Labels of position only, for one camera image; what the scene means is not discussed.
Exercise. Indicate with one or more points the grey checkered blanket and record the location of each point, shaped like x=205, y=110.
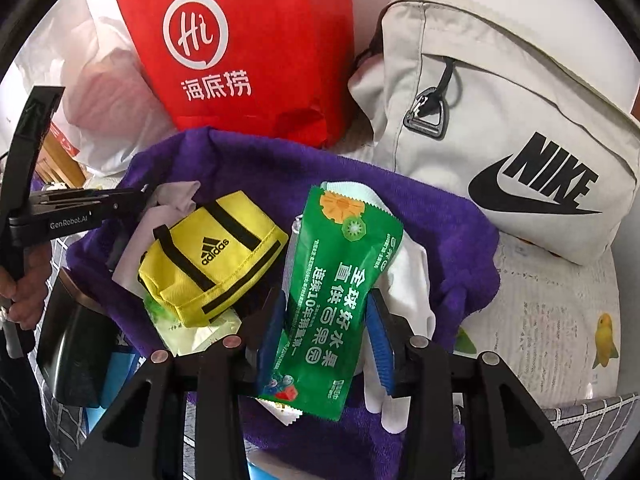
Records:
x=595, y=435

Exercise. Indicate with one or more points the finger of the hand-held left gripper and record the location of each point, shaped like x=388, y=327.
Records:
x=75, y=191
x=120, y=201

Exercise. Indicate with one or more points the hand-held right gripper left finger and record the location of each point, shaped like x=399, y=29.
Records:
x=267, y=340

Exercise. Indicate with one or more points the wooden headboard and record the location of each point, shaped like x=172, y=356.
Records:
x=62, y=169

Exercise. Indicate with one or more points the green snack sachet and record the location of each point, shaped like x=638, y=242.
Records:
x=320, y=310

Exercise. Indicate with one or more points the white cloth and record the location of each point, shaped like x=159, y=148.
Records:
x=177, y=195

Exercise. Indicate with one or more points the red paper bag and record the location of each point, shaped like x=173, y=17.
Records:
x=240, y=35

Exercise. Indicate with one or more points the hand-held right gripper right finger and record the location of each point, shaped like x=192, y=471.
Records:
x=377, y=340

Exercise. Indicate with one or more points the white plastic shopping bag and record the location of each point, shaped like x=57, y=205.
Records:
x=110, y=125

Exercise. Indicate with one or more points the small yellow bag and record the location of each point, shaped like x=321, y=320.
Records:
x=210, y=270

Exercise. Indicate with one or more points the person's left hand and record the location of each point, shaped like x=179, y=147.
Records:
x=17, y=307

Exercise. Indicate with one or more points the white cotton gloves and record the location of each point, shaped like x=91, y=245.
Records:
x=407, y=280

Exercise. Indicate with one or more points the green wet wipes pack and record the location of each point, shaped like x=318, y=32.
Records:
x=195, y=330

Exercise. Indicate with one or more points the dark green box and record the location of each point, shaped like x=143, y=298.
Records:
x=75, y=350

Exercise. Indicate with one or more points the grey waist bag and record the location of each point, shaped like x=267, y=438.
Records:
x=500, y=110

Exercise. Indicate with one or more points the purple towel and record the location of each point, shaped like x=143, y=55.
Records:
x=440, y=240

